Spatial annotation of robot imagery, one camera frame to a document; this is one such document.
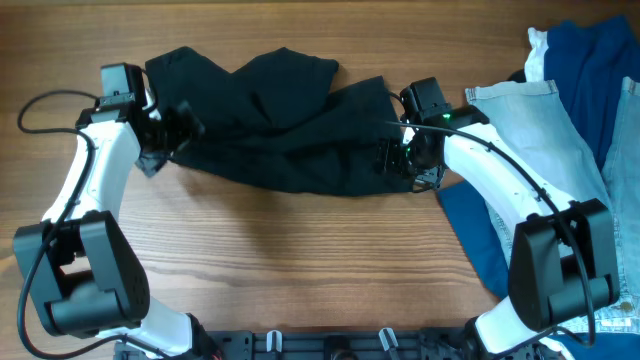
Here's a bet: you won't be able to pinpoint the black shorts garment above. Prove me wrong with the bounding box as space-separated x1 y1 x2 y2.
145 47 411 196

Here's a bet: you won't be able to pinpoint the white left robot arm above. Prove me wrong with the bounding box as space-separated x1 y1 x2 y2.
13 106 216 359

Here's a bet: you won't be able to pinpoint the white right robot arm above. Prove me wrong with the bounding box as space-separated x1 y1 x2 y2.
374 105 620 359

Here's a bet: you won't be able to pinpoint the light blue denim jeans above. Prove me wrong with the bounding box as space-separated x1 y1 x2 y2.
465 77 639 334

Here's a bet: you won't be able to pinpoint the white cloth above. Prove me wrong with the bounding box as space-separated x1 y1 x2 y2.
524 27 549 82

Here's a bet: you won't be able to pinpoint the dark blue garment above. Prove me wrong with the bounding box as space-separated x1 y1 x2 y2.
437 14 640 360

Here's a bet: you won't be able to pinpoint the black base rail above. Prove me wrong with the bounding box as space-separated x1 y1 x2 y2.
113 327 561 360

